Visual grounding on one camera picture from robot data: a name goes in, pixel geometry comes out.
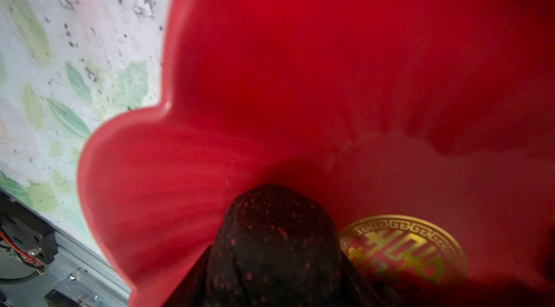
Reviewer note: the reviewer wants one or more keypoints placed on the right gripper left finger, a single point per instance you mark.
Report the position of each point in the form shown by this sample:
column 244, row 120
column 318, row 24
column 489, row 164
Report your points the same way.
column 191, row 292

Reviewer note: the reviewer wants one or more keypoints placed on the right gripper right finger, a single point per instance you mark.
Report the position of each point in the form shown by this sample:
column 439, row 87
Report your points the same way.
column 356, row 291

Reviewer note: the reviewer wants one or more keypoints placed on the dark avocado toy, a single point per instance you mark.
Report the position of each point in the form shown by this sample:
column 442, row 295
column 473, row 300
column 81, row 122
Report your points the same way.
column 275, row 248

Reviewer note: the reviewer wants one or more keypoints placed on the red flower-shaped plate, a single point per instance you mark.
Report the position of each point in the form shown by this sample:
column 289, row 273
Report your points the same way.
column 424, row 127

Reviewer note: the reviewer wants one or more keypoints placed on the aluminium rail frame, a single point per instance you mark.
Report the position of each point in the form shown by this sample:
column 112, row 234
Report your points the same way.
column 77, row 277

